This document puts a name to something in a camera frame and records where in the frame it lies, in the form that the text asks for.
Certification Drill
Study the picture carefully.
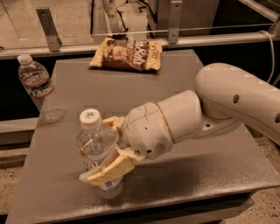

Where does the metal rail bracket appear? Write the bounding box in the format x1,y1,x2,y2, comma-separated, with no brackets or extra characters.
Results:
36,7,62,52
168,0,183,44

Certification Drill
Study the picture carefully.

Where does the brown chip bag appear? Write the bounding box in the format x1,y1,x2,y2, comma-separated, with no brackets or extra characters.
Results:
89,38,162,72

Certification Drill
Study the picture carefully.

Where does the blue label plastic bottle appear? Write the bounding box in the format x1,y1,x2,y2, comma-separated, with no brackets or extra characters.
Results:
76,108,118,183

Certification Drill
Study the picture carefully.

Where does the horizontal metal rail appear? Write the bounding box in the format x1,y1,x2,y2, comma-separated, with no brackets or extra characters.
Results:
0,31,280,60

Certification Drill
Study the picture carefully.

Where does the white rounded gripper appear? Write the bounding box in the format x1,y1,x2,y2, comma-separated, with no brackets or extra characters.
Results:
79,102,173,186

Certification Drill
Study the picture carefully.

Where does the right metal rail bracket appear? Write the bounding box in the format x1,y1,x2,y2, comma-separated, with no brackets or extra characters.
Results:
168,0,183,44

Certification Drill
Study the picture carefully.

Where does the left metal rail bracket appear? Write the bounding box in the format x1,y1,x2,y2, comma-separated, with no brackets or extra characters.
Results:
36,7,62,52

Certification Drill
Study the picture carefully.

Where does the red label water bottle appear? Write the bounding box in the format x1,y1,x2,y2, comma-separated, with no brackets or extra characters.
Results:
17,54,65,123

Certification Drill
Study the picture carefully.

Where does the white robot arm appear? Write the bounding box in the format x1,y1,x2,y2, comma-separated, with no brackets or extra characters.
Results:
79,63,280,186

